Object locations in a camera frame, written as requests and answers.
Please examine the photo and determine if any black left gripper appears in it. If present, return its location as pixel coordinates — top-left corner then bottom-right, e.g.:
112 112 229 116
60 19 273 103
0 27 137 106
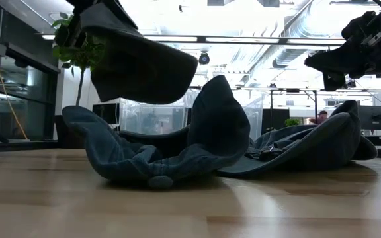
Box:
63 0 139 47

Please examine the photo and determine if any dark grey cap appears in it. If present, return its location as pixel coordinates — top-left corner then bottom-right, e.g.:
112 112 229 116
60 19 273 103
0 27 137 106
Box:
79 3 199 105

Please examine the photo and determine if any blue denim cap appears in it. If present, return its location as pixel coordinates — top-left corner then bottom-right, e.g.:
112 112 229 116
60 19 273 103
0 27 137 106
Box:
329 99 379 161
215 110 363 179

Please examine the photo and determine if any green potted plant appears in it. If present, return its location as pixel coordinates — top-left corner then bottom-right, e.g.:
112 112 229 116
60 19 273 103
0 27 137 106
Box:
50 12 107 107

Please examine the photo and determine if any person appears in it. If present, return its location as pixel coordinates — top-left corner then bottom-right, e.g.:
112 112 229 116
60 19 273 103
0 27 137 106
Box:
309 110 329 126

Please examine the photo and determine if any black computer monitor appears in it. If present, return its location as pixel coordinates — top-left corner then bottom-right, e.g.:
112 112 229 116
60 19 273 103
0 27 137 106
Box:
92 102 121 126
358 105 381 131

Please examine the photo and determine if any black partition panel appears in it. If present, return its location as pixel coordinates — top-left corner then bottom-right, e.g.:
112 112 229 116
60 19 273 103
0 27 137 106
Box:
261 108 290 135

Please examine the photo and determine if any crumpled dark denim cap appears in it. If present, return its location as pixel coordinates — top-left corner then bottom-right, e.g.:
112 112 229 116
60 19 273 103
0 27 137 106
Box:
61 75 251 190

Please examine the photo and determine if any black metal frame stand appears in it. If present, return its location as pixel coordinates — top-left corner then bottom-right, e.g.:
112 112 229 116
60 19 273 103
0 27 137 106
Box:
269 87 319 133

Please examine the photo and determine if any silver ventilation duct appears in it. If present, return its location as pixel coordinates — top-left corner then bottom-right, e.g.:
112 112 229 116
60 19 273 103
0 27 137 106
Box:
246 0 347 87

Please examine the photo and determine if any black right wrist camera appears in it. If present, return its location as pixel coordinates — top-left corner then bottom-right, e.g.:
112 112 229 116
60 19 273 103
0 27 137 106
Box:
341 11 378 41

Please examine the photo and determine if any long ceiling light rail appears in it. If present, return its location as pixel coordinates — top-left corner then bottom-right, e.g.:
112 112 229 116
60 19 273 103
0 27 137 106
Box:
137 34 347 46

